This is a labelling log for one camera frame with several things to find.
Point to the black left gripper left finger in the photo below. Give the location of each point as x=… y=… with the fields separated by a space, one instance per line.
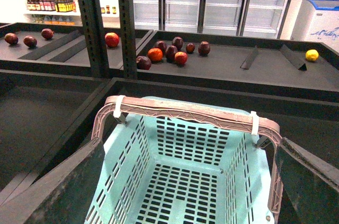
x=64 y=195

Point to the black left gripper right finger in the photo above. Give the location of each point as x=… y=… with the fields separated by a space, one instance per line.
x=310 y=183

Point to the brown basket handle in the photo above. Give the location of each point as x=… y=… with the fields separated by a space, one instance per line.
x=228 y=119

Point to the light blue plastic basket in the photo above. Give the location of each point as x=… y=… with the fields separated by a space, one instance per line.
x=167 y=170

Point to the dark red apple front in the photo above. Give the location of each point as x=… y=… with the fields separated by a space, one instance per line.
x=143 y=62

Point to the dark red apple far left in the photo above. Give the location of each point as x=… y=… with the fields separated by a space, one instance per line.
x=11 y=39

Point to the dark red apple back left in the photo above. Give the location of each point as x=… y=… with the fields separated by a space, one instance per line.
x=161 y=45

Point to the dark red apple middle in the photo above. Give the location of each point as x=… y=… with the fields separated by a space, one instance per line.
x=170 y=53

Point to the red yellow apple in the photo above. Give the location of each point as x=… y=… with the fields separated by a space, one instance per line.
x=180 y=58

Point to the small dark red apple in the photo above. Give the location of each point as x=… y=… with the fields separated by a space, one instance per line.
x=190 y=47

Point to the white zip tie right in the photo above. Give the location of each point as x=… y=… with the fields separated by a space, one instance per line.
x=255 y=123

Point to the white zip tie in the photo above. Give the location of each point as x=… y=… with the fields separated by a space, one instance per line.
x=117 y=112
x=255 y=123

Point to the white zip tie left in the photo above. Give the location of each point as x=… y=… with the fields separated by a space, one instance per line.
x=117 y=112

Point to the black display tray back right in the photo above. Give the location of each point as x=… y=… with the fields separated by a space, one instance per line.
x=271 y=73

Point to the black display tray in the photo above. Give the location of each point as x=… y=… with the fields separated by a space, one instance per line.
x=271 y=73
x=24 y=49

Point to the black divider wedge right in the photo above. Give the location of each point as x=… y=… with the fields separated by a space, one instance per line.
x=292 y=58

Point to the black divider wedge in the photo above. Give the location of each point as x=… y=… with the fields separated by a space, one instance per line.
x=292 y=58
x=250 y=59

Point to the yellow lemon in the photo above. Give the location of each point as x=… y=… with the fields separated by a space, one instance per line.
x=312 y=55

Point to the black divider strip right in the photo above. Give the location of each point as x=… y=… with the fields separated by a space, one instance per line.
x=70 y=52

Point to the black divider strip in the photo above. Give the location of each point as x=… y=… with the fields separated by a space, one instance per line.
x=70 y=52
x=40 y=52

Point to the black divider wedge left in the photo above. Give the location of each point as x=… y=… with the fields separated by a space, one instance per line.
x=250 y=59

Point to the black divider strip left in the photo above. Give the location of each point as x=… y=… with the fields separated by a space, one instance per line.
x=40 y=52

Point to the black display tray back left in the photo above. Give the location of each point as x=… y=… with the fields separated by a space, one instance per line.
x=24 y=49

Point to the white blue chest freezer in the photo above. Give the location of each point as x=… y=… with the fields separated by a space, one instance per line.
x=317 y=21

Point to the orange fruit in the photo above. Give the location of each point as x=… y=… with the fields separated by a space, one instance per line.
x=155 y=55

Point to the glass door refrigerator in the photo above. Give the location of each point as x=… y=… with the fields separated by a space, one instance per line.
x=248 y=18

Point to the bright red apple by post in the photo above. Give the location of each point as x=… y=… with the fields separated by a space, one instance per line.
x=111 y=39

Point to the dark metal post right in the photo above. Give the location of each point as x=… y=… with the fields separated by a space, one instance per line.
x=128 y=38

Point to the dark metal post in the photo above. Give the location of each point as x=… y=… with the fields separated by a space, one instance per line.
x=128 y=38
x=94 y=35

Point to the dark metal post left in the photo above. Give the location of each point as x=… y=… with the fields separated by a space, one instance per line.
x=94 y=35

